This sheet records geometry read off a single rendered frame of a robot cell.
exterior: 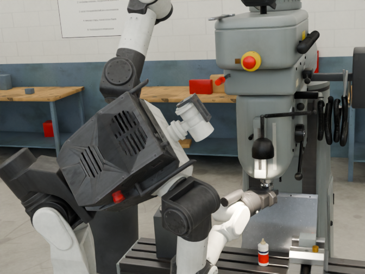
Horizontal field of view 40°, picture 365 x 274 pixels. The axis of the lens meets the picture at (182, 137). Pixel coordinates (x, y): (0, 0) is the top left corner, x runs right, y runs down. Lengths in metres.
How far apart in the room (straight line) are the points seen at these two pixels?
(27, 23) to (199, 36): 2.48
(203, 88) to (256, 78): 4.04
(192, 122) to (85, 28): 5.51
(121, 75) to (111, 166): 0.29
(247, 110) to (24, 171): 0.76
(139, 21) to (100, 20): 5.21
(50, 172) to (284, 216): 1.19
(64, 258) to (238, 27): 0.87
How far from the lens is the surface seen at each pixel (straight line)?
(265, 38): 1.56
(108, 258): 3.83
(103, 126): 1.32
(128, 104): 1.30
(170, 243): 2.09
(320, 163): 2.27
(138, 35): 1.54
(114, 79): 1.45
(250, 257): 2.11
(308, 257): 1.92
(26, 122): 7.67
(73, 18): 6.95
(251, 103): 1.73
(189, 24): 6.28
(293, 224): 2.30
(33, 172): 1.48
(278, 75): 1.66
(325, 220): 2.38
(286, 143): 1.77
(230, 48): 1.58
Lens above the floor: 1.96
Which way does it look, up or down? 16 degrees down
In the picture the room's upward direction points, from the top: 4 degrees counter-clockwise
